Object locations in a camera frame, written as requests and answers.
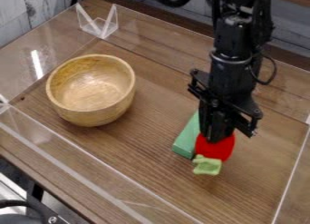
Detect black metal table bracket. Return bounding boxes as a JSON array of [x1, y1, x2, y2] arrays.
[[23, 179, 80, 224]]

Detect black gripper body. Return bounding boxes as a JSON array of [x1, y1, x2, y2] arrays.
[[186, 51, 263, 138]]

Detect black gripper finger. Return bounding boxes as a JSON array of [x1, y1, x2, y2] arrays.
[[213, 112, 235, 142], [199, 102, 213, 141]]

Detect red strawberry toy green leaf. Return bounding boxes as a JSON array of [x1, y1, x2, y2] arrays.
[[192, 134, 235, 176]]

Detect black cable at bottom left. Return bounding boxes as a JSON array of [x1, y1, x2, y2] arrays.
[[0, 200, 44, 224]]

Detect clear acrylic corner bracket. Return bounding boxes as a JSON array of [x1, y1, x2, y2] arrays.
[[74, 4, 118, 40]]

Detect wooden bowl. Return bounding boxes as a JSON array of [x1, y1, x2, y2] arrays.
[[45, 54, 136, 127]]

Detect green rectangular block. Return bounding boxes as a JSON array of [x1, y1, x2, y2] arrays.
[[172, 112, 200, 160]]

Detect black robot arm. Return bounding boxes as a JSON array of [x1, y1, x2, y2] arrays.
[[188, 0, 273, 143]]

